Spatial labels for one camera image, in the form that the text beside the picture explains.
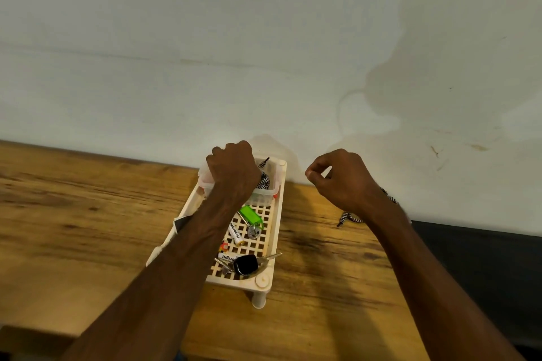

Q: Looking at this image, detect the small green object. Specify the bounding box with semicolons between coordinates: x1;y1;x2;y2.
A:
239;205;264;239

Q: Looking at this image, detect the large white plastic tray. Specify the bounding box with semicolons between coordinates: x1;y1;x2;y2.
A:
145;156;289;310

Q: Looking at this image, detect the person's right forearm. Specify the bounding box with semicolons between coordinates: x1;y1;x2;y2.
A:
366;200;526;361

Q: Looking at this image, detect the person's left forearm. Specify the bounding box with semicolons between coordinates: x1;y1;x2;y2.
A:
59;200;251;361

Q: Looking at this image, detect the black white patterned shoelace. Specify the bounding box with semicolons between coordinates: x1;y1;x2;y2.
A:
336;189;401;229
256;156;273;191

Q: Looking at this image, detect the small black white object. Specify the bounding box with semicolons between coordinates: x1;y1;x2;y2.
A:
213;250;284;280

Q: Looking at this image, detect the black shoe rack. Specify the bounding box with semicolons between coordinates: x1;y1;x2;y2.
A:
410;219;542;351

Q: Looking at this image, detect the low wooden table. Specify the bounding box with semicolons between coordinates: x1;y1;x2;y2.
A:
0;140;430;361

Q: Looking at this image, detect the person's right hand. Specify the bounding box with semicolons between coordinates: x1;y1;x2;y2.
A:
305;148;392;221

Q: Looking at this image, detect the person's left hand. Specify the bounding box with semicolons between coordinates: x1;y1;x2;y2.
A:
206;140;264;215

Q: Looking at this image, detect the small white plastic basket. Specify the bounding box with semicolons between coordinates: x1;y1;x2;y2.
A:
197;157;281;208

